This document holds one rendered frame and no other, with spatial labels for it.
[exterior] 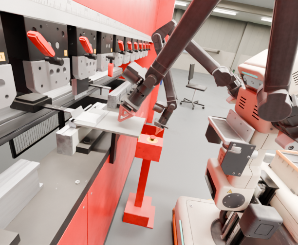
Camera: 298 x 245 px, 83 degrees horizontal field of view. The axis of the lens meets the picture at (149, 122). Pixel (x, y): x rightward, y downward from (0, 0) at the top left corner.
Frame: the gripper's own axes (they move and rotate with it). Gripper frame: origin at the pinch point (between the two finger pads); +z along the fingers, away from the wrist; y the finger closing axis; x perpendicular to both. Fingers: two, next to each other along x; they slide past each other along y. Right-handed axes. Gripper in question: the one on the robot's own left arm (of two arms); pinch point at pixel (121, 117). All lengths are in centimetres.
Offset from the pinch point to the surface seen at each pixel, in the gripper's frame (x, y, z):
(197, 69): 220, -1199, -38
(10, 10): -27.7, 31.8, -20.2
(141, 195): 50, -31, 60
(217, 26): 131, -1201, -302
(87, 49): -21.8, 8.5, -16.4
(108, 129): -1.2, 7.4, 4.1
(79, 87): -20.2, 1.8, 0.0
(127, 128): 4.8, 3.4, 0.7
